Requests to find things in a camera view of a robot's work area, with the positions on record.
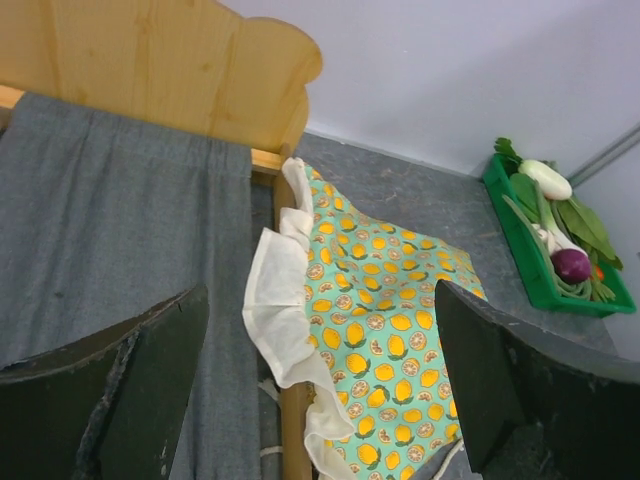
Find wooden pet bed frame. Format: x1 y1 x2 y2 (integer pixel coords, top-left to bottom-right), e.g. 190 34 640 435
0 0 324 480

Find green spinach leaves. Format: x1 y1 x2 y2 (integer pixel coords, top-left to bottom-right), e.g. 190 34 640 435
494 137 623 270

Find grey fabric bed sling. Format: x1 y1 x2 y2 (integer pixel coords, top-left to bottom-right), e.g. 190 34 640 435
1 94 261 479

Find white eggplant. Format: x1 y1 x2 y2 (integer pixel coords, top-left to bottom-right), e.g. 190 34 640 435
518 159 573 201

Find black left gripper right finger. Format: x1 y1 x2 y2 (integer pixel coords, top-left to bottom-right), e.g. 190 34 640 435
436 280 639 479

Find lemon print cushion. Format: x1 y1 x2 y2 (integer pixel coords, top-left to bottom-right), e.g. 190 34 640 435
243 158 483 479

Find green plastic crate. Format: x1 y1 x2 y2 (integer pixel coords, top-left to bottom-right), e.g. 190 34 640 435
481 152 637 320

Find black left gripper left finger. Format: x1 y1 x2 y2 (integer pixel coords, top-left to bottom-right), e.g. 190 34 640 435
1 285 209 479

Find purple onion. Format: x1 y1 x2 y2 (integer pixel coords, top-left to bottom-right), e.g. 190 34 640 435
551 249 592 285

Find white rope tie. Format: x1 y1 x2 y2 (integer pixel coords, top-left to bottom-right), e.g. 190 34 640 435
258 379 283 458

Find green long beans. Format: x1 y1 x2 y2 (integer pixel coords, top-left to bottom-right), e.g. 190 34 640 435
502 173 616 303

